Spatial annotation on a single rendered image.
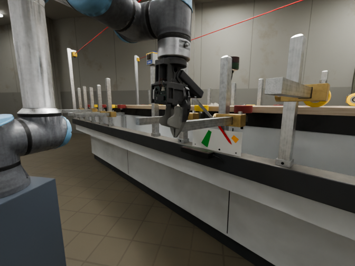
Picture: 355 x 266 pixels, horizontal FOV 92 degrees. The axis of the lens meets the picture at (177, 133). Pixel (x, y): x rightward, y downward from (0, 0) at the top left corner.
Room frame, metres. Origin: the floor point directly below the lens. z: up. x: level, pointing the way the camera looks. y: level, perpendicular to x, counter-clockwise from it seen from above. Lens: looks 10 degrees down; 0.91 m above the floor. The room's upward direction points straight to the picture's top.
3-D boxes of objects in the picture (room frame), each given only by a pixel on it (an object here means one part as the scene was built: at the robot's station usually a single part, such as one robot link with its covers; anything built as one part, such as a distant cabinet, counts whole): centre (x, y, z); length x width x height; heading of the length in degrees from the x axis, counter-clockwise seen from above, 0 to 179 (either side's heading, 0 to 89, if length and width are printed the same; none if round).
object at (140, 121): (0.84, 0.01, 0.84); 0.43 x 0.03 x 0.04; 134
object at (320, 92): (0.56, -0.39, 0.94); 0.13 x 0.06 x 0.05; 44
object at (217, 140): (0.76, -0.17, 0.75); 0.26 x 0.01 x 0.10; 44
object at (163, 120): (0.50, 0.03, 0.86); 0.06 x 0.03 x 0.09; 133
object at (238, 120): (0.74, -0.22, 0.84); 0.13 x 0.06 x 0.05; 44
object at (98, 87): (1.84, 0.83, 0.87); 0.03 x 0.03 x 0.48; 44
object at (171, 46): (0.49, 0.01, 1.05); 0.10 x 0.09 x 0.05; 43
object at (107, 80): (1.66, 0.66, 0.91); 0.03 x 0.03 x 0.48; 44
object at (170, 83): (0.49, 0.02, 0.97); 0.09 x 0.08 x 0.12; 133
